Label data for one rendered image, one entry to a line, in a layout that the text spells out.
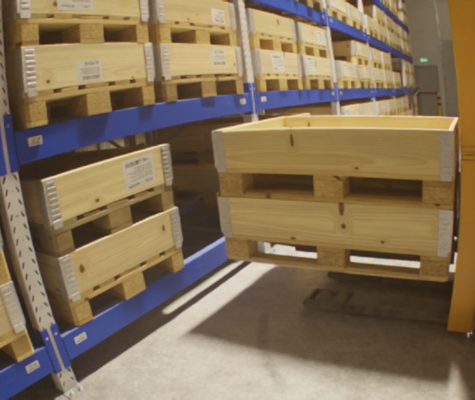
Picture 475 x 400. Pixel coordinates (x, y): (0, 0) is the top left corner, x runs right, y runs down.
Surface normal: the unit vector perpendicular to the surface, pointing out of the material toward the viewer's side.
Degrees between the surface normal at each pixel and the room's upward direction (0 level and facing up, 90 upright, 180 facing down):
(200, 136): 90
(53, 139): 90
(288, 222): 90
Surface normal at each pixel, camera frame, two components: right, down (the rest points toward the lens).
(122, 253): 0.83, 0.07
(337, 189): -0.55, 0.28
